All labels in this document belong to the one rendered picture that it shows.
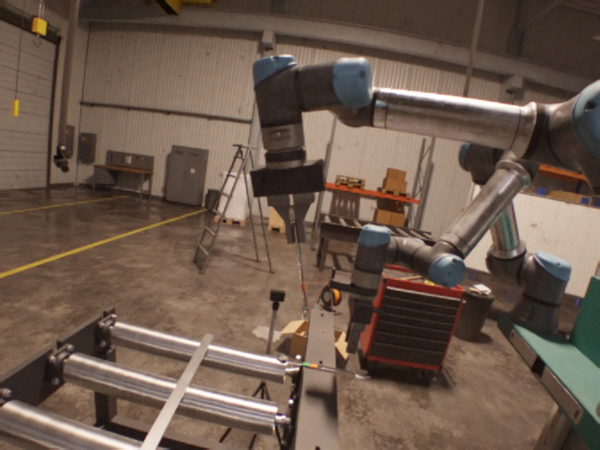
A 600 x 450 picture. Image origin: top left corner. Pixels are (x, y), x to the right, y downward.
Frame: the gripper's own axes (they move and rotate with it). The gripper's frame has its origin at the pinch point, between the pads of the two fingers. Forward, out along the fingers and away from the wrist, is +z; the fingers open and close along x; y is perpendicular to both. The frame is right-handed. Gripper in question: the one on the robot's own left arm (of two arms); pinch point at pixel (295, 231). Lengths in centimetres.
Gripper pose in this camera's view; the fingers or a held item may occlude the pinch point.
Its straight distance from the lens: 64.2
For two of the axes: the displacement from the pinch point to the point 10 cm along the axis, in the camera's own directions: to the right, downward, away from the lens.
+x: 9.8, -0.6, -1.7
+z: 1.2, 9.1, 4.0
